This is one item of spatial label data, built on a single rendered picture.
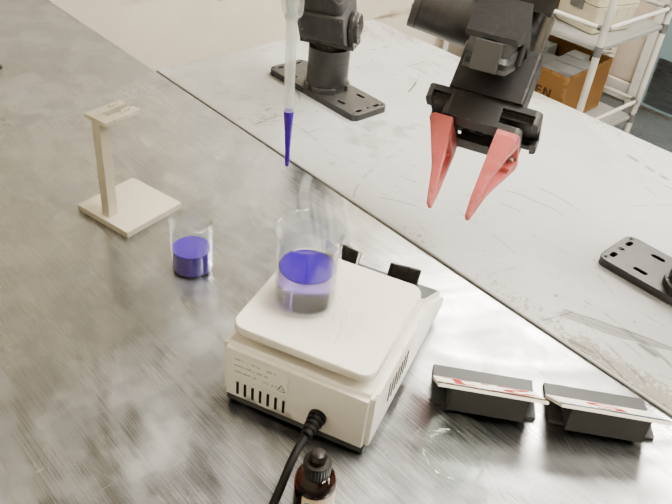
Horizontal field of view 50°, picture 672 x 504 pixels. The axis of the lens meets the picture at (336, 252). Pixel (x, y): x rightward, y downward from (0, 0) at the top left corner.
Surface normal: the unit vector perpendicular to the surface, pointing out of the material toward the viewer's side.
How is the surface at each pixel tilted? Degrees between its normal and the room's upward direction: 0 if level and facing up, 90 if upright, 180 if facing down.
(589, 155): 0
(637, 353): 0
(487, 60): 77
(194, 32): 90
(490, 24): 41
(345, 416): 90
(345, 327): 0
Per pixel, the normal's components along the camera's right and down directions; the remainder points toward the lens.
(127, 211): 0.09, -0.80
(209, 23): 0.66, 0.49
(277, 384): -0.41, 0.52
